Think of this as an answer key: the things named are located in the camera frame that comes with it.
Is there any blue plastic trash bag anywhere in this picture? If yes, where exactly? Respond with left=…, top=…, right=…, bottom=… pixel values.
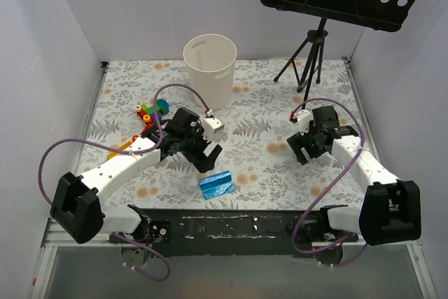
left=198, top=171, right=235, bottom=200

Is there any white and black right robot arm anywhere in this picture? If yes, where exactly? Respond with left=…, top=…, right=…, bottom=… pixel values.
left=287, top=106, right=421, bottom=246

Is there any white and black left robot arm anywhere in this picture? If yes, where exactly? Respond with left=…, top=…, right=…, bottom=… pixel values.
left=50, top=107, right=224, bottom=244

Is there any white cylindrical trash bin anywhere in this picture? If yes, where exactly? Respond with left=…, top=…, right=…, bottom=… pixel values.
left=183, top=34, right=237, bottom=110

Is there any colourful toy block pile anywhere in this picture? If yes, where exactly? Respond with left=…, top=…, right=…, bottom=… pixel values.
left=106, top=99, right=170, bottom=160

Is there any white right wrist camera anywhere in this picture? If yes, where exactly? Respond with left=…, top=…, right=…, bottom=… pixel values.
left=290, top=109, right=313, bottom=135

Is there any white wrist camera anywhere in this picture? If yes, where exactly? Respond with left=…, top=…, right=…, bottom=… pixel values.
left=290, top=109, right=313, bottom=135
left=201, top=109, right=225, bottom=141

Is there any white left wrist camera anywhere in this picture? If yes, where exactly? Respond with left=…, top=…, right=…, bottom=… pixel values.
left=201, top=109, right=225, bottom=141

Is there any black scratched base plate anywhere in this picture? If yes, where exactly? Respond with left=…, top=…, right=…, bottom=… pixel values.
left=129, top=209, right=343, bottom=258

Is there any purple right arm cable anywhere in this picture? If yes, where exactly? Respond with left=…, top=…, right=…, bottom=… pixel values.
left=291, top=97, right=369, bottom=267

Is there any aluminium rail frame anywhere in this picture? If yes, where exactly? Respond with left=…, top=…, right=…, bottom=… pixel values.
left=27, top=60, right=438, bottom=299

